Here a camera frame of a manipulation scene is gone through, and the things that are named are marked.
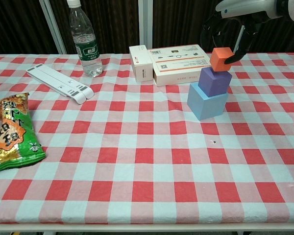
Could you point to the white folding stand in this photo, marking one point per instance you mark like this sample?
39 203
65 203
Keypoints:
61 83

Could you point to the large white orange flat box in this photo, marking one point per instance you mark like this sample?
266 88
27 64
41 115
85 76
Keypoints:
178 66

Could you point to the green orange snack bag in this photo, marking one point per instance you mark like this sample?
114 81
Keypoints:
13 137

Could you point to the dark brown partition panel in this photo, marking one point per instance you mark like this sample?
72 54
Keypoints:
117 24
17 27
181 22
279 36

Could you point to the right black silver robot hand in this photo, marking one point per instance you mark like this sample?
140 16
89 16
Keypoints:
240 7

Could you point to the small white carton box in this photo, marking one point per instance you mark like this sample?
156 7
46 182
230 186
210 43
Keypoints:
140 62

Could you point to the red white checkered tablecloth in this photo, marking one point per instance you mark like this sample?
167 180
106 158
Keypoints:
137 159

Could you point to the clear plastic water bottle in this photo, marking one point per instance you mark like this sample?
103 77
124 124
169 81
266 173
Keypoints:
84 41

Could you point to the blue foam cube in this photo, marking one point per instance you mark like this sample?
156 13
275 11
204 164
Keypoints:
205 107

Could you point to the orange foam cube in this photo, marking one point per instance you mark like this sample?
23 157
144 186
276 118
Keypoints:
219 60

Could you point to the purple foam cube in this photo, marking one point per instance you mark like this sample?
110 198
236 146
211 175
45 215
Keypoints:
214 82

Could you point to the grey partition post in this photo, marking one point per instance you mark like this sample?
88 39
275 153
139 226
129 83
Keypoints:
238 39
145 24
52 27

